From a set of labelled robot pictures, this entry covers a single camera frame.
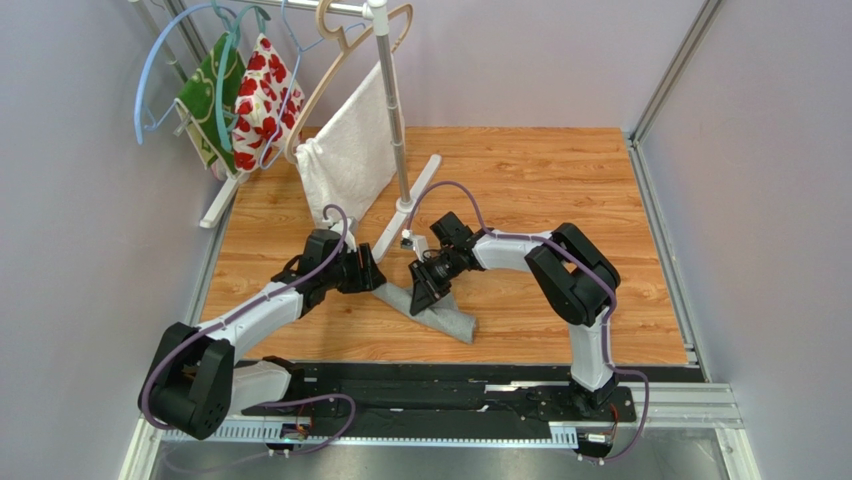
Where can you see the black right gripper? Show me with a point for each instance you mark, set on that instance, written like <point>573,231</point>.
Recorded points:
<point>429,275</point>

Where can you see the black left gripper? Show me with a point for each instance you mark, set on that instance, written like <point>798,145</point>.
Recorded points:
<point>373,277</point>

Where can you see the grey cloth napkin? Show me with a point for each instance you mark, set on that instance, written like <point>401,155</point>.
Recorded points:
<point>444,316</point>

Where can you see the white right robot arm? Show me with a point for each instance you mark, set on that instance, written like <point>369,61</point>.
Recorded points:
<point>577,281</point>

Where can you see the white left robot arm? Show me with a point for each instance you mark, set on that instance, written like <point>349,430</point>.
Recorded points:
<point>196,378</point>

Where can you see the white clothes rack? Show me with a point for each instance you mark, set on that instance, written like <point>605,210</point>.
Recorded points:
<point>144,121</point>

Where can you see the white towel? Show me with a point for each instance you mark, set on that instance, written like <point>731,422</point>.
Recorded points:
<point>350,161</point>

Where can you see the red floral white cloth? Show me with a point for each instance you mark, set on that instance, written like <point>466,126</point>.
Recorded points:
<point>265,73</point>

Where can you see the teal hanger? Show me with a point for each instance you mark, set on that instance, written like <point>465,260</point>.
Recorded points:
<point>220,86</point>

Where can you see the beige wooden hanger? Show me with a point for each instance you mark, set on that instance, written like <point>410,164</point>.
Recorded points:
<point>389,27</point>

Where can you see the green patterned cloth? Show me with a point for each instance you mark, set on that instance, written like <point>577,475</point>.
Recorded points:
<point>196,102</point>

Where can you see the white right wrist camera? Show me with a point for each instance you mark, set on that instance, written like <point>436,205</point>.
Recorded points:
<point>416,243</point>

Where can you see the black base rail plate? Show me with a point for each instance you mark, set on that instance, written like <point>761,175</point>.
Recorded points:
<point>448,401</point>

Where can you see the blue wire hanger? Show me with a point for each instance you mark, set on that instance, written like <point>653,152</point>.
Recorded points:
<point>293,109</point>

